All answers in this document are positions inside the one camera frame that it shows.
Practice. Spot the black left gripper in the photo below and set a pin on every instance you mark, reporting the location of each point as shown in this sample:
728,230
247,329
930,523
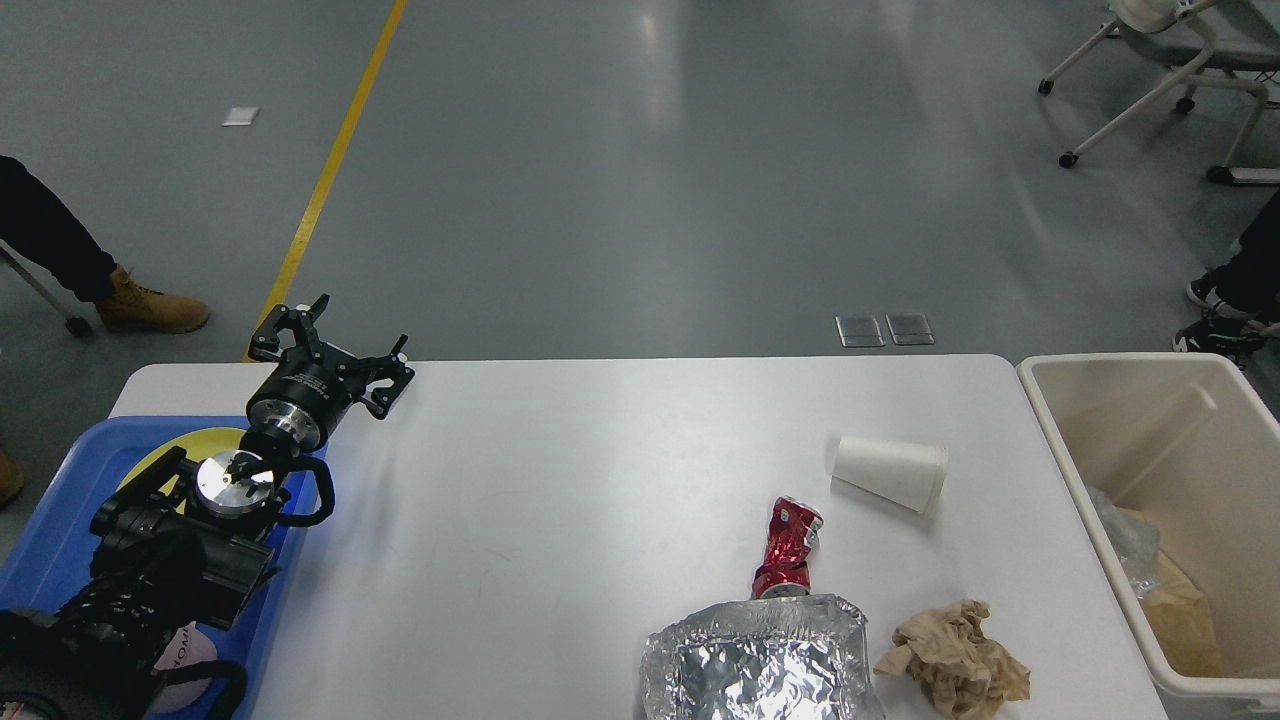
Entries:
302,402

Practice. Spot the yellow plate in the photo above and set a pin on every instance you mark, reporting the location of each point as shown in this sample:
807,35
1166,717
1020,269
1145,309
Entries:
198,444

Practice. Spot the aluminium foil tray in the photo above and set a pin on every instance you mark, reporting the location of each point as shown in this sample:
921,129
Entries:
801,657

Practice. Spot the brown paper napkin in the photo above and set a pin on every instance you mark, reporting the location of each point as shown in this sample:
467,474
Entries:
964,673

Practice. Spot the aluminium foil piece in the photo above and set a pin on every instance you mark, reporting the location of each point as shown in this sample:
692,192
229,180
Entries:
1135,542

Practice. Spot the brown paper bag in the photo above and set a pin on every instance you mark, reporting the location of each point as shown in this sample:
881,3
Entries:
1180,616

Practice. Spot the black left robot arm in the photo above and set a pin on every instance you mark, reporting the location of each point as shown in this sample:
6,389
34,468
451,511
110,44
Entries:
186,541

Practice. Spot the tan work boot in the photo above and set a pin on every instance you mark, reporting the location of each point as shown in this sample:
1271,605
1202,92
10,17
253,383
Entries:
131,307

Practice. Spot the grey chair leg caster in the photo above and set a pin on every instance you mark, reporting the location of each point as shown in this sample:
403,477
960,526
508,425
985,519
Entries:
75,324

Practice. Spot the black trouser leg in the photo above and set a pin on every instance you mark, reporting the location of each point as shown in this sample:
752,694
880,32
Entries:
38,225

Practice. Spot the pink mug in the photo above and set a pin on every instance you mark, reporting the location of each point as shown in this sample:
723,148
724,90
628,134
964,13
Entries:
189,646

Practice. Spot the crushed red soda can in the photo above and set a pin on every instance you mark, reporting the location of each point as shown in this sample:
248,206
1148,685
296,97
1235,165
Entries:
792,537

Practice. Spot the left floor outlet cover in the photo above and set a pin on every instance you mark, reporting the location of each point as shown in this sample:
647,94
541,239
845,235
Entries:
859,331

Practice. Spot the floor outlet cover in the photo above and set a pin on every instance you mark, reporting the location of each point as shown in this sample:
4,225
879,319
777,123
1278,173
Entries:
910,329
859,331

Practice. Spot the right floor outlet cover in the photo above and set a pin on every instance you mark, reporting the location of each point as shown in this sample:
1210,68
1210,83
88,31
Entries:
910,329

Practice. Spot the beige plastic bin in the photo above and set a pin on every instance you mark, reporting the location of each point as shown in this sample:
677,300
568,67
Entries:
1184,440

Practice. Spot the seated person black shoe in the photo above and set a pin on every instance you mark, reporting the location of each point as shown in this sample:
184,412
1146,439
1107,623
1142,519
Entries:
1200,290

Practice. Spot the black green sneaker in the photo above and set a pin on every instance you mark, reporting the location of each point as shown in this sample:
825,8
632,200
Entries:
1235,339

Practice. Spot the white office chair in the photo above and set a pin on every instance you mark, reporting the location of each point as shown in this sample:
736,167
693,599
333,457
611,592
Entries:
1214,44

